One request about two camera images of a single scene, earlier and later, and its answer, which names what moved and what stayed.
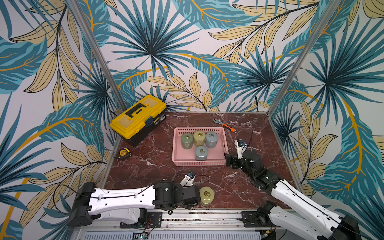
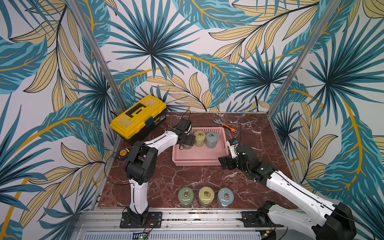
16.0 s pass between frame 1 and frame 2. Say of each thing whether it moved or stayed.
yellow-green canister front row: stayed
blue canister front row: moved
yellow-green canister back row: stayed
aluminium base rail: stayed
